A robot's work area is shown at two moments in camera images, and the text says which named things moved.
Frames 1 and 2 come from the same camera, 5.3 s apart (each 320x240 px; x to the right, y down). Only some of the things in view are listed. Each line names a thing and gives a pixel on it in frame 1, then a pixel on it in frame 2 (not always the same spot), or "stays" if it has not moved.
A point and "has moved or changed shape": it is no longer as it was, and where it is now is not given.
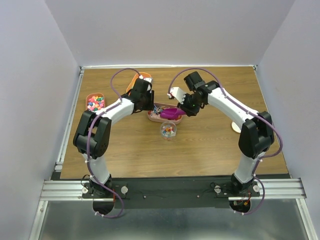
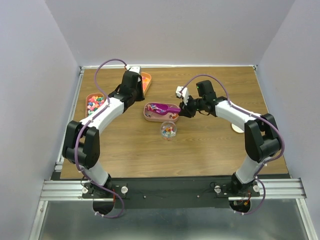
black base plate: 173,192 stays
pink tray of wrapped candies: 95,102 stays
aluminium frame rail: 286,189 stays
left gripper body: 148,101 → 138,93
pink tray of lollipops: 154,115 has moved or changed shape
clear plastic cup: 168,130 stays
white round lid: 235,127 stays
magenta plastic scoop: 171,113 has moved or changed shape
